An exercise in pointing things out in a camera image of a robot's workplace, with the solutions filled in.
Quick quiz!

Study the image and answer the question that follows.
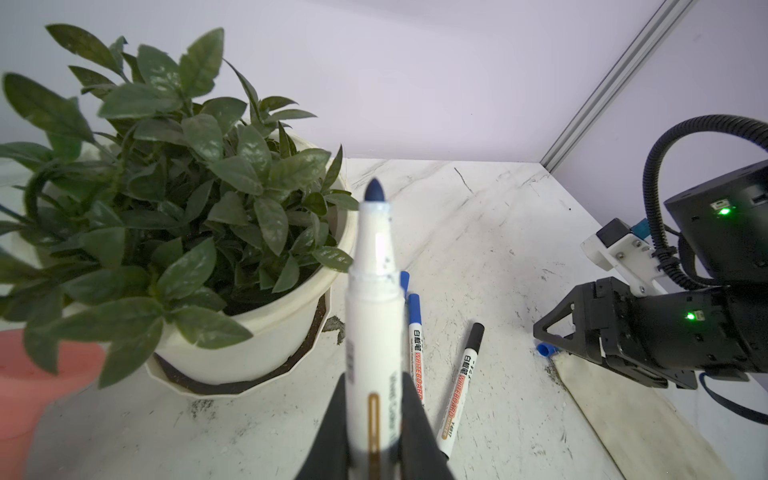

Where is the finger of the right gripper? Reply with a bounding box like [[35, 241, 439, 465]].
[[533, 282, 603, 363]]

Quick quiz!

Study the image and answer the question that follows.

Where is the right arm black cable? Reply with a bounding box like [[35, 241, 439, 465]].
[[641, 114, 768, 292]]

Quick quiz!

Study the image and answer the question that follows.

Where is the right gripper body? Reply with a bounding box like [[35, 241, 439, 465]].
[[593, 278, 767, 390]]

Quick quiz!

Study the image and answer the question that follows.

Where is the white plant saucer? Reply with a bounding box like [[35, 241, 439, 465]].
[[145, 290, 332, 400]]

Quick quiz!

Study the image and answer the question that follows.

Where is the white marker pen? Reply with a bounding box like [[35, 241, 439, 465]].
[[407, 293, 425, 404], [345, 179, 405, 479], [400, 271, 410, 297], [436, 322, 485, 459]]

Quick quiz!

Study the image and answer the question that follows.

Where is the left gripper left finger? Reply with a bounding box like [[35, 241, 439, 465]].
[[295, 374, 349, 480]]

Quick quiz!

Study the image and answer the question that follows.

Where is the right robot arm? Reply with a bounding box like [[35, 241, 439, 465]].
[[533, 162, 767, 390]]

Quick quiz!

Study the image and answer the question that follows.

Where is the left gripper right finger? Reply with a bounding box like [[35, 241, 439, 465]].
[[399, 372, 454, 480]]

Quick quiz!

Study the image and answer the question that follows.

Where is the beige green-fingered glove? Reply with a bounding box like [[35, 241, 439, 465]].
[[553, 353, 733, 479]]

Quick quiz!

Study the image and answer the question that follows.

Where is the pink watering can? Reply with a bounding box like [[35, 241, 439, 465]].
[[1, 330, 106, 479]]

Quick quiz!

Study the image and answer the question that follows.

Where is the potted green plant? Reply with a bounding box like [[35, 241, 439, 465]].
[[1, 23, 358, 387]]

